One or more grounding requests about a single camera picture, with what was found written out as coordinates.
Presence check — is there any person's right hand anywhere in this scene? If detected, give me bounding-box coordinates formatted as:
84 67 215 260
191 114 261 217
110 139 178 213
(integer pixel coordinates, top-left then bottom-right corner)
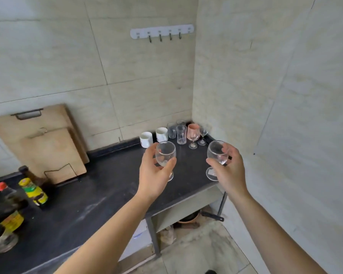
206 143 250 202

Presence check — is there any person's left hand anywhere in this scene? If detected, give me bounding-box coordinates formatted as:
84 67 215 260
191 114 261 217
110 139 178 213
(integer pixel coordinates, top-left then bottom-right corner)
135 142 177 205

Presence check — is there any clear stemmed wine glass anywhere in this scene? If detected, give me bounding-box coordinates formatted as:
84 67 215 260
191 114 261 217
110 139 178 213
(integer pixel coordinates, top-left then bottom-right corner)
206 140 230 182
155 141 176 182

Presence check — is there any person's right forearm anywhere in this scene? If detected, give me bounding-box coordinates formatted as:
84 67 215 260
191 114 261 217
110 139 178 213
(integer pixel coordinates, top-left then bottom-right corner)
228 192 328 274

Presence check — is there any person's left forearm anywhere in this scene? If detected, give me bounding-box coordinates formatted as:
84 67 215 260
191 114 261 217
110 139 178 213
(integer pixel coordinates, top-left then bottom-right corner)
54 193 152 274

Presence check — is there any small clear stemmed glass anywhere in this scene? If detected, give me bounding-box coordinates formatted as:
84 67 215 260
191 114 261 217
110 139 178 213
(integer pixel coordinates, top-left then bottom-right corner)
198 125 209 146

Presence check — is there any white ceramic mug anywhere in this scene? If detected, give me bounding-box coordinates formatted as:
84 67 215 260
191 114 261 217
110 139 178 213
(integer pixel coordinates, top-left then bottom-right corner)
155 127 168 143
139 132 154 148

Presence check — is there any tall clear ribbed glass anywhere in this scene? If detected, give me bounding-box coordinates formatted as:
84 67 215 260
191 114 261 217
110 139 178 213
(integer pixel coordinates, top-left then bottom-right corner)
176 124 187 145

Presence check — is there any pink stemmed wine glass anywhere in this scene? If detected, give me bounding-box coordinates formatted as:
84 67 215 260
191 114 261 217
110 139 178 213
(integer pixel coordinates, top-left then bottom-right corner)
187 123 201 149

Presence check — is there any pale plastic bag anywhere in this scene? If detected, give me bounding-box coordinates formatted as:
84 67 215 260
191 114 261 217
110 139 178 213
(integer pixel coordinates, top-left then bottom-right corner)
160 225 178 246

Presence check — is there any white cabinet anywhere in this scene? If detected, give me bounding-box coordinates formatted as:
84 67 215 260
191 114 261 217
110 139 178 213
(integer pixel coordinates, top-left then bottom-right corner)
119 219 155 261

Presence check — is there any small wooden cutting board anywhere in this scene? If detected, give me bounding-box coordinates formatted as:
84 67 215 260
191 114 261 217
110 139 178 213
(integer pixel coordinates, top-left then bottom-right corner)
19 128 87 185

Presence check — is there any yellow cap sauce bottle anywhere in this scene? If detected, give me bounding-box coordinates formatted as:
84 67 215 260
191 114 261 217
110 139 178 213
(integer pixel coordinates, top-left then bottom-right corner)
18 178 49 206

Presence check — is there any dark bottle with black cap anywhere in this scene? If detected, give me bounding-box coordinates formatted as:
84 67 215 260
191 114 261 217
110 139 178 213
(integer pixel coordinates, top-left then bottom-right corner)
18 166 56 194

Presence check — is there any large wooden cutting board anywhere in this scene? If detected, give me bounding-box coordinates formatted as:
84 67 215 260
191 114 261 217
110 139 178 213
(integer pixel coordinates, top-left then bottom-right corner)
0 104 90 176

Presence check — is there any red cap dark sauce bottle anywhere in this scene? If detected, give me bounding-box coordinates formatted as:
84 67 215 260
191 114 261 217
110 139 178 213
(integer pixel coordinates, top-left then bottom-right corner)
0 182 25 232

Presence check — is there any pan with black handle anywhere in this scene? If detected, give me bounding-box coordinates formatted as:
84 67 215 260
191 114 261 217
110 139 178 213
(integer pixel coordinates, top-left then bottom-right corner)
177 209 225 224

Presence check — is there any grey metal counter frame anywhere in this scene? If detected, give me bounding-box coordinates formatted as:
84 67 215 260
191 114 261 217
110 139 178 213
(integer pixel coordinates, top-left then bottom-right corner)
145 184 228 258

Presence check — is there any wire cutting board holder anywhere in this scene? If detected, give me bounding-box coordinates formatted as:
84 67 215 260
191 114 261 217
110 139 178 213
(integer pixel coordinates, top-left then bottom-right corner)
44 163 81 183

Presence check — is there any white wall hook rack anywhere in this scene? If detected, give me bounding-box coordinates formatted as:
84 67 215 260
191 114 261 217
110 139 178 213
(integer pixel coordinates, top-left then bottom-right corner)
130 24 195 43

